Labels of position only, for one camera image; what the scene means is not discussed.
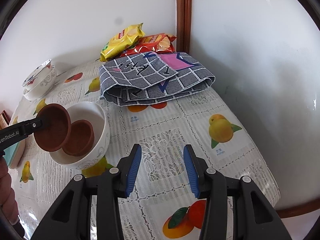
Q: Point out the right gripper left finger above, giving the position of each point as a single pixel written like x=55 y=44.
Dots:
x=69 y=216

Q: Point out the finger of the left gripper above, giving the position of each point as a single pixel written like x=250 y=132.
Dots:
x=28 y=127

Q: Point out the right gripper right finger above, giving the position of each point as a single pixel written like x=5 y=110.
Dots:
x=253 y=215

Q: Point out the pink square plate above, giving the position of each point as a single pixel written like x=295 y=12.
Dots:
x=19 y=154

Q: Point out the large brown clay bowl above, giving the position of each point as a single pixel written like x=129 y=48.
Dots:
x=55 y=129

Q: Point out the small brown clay bowl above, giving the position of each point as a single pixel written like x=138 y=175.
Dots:
x=81 y=139

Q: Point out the white patterned bowl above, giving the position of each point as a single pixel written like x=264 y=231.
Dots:
x=95 y=114

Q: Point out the teal square plate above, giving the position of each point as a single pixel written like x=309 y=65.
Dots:
x=10 y=152

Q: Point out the left hand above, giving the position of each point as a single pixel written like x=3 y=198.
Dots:
x=7 y=194

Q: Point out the brown patterned box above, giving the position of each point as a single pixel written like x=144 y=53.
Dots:
x=4 y=120

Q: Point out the large white porcelain bowl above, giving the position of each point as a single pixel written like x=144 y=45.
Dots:
x=41 y=88

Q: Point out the blue floral porcelain bowl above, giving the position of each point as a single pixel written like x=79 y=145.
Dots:
x=37 y=75

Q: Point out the fruit print tablecloth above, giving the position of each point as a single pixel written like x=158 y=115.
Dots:
x=162 y=184

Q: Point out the grey checked cloth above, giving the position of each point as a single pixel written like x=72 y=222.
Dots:
x=151 y=78

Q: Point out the yellow chips bag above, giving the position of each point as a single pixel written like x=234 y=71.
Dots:
x=121 y=41

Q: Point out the red chips bag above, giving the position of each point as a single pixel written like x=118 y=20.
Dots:
x=158 y=43

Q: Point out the brown wooden door frame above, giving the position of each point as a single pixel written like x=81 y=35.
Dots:
x=183 y=25

